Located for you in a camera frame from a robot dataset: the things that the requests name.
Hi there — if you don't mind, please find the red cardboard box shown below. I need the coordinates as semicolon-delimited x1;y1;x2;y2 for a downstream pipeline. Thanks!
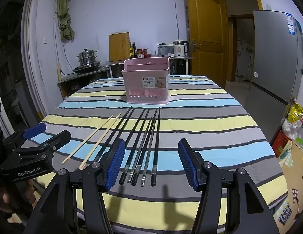
272;130;292;158

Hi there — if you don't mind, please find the row of black chopsticks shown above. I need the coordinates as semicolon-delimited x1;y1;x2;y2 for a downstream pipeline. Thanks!
94;106;162;187

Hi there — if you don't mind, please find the steel kitchen counter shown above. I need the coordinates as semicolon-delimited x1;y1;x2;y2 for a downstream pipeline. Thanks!
103;55;194;78

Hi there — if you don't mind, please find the steel steamer pot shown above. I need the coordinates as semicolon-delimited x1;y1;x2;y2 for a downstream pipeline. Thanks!
77;49;98;66

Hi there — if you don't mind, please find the blue refrigerator label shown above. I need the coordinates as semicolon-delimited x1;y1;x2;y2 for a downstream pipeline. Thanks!
287;13;295;36

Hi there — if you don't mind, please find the pink plastic utensil basket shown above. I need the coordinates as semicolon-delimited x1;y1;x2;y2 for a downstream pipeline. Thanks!
121;57;170;105

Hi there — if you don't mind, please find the low steel side table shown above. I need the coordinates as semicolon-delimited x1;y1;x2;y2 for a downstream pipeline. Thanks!
57;68;110;100

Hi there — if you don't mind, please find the white plastic bag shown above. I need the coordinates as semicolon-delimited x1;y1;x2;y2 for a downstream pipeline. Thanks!
282;119;303;139

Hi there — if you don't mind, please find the wooden cutting board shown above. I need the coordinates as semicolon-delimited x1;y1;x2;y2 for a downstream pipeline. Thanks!
109;32;130;62

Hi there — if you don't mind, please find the green hanging cloth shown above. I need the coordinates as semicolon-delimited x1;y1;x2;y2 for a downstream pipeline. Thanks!
56;0;75;41

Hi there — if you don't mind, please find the white electric kettle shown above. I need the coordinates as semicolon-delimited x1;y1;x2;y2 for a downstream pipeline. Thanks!
173;41;190;58

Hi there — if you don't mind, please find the striped tablecloth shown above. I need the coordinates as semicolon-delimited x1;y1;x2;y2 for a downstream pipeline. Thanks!
31;74;289;227

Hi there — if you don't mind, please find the grey refrigerator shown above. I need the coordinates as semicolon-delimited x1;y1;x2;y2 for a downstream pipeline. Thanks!
249;10;303;105

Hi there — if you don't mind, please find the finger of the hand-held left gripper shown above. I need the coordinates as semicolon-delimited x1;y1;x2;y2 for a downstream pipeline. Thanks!
3;123;47;149
18;130;72;156

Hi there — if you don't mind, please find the light wooden chopstick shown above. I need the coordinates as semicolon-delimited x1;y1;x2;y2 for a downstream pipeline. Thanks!
79;113;122;170
62;114;114;164

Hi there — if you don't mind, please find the black induction cooker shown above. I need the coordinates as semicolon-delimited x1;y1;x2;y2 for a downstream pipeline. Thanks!
73;61;102;75

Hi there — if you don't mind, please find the printed shopping bag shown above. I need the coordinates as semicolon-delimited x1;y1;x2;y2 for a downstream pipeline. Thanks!
277;140;303;230

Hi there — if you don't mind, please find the person's left hand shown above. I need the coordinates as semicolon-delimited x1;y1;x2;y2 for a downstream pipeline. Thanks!
0;179;36;222

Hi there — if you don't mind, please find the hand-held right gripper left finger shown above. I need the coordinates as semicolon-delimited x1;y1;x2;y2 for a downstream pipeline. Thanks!
24;138;126;234

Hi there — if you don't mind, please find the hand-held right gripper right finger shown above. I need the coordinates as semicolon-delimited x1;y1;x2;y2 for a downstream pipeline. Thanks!
178;138;280;234

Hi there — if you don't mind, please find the yellow wooden door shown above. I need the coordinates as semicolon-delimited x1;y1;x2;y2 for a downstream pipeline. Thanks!
185;0;227;88

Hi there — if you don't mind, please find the clear plastic storage container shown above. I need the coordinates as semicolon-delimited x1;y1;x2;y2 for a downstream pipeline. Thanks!
158;43;175;56

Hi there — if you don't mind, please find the yellow snack bag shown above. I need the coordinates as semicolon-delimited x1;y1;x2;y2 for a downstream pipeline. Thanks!
288;100;303;123

